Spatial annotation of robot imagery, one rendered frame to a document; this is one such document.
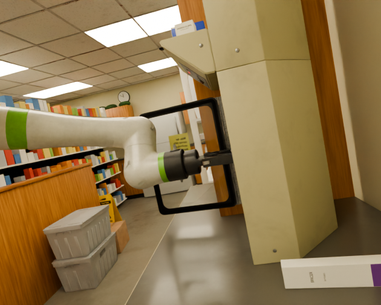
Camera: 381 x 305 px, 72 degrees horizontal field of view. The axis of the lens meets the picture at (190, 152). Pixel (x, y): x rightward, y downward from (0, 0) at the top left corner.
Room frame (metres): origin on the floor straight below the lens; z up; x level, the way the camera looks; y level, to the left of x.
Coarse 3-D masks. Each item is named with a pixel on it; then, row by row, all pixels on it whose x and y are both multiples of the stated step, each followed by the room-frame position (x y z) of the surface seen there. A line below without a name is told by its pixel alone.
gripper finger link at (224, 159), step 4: (216, 156) 0.70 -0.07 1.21; (220, 156) 0.69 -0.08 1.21; (224, 156) 0.69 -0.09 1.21; (228, 156) 0.68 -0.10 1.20; (204, 160) 0.70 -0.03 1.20; (212, 160) 0.70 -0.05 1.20; (216, 160) 0.69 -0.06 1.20; (220, 160) 0.69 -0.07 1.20; (224, 160) 0.69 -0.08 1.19; (228, 160) 0.68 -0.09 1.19; (232, 160) 0.68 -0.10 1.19; (208, 164) 0.70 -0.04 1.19; (212, 164) 0.70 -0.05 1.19; (216, 164) 0.70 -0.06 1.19; (220, 164) 0.69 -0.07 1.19; (224, 164) 0.69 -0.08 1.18
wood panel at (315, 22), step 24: (192, 0) 0.98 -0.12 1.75; (312, 0) 0.91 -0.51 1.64; (312, 24) 0.92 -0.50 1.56; (312, 48) 0.92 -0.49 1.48; (216, 96) 0.97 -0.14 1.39; (336, 96) 0.91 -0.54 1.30; (336, 120) 0.91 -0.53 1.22; (336, 144) 0.91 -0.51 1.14; (336, 168) 0.92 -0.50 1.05; (336, 192) 0.92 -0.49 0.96
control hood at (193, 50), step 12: (180, 36) 0.61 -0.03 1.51; (192, 36) 0.61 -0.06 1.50; (204, 36) 0.61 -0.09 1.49; (168, 48) 0.62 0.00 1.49; (180, 48) 0.62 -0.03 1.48; (192, 48) 0.61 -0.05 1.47; (204, 48) 0.61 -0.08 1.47; (180, 60) 0.65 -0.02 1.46; (192, 60) 0.61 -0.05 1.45; (204, 60) 0.61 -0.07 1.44; (204, 72) 0.61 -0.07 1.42; (216, 72) 0.63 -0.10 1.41; (216, 84) 0.79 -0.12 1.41
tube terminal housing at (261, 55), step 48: (240, 0) 0.59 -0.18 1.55; (288, 0) 0.67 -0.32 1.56; (240, 48) 0.60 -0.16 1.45; (288, 48) 0.65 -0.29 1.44; (240, 96) 0.60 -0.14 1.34; (288, 96) 0.63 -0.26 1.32; (240, 144) 0.60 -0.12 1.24; (288, 144) 0.61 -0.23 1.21; (240, 192) 0.60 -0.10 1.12; (288, 192) 0.59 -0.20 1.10; (288, 240) 0.59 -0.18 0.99
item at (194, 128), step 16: (192, 112) 0.94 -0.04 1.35; (208, 112) 0.92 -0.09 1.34; (160, 128) 0.97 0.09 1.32; (176, 128) 0.96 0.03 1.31; (192, 128) 0.94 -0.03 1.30; (208, 128) 0.93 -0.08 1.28; (160, 144) 0.98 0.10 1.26; (176, 144) 0.96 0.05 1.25; (192, 144) 0.94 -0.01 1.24; (208, 144) 0.93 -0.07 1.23; (192, 176) 0.95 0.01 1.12; (208, 176) 0.93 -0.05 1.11; (224, 176) 0.92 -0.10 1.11; (176, 192) 0.97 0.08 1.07; (192, 192) 0.95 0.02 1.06; (208, 192) 0.94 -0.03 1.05; (224, 192) 0.92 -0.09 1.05
